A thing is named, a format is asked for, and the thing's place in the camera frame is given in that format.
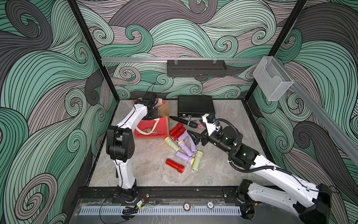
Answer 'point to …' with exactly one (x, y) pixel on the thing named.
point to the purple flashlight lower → (185, 158)
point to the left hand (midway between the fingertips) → (151, 113)
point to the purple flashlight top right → (193, 145)
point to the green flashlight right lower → (196, 164)
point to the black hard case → (195, 106)
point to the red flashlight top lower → (175, 136)
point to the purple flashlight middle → (186, 149)
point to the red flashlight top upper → (179, 126)
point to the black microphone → (191, 124)
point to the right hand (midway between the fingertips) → (193, 126)
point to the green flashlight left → (172, 143)
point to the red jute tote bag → (157, 128)
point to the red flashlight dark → (178, 167)
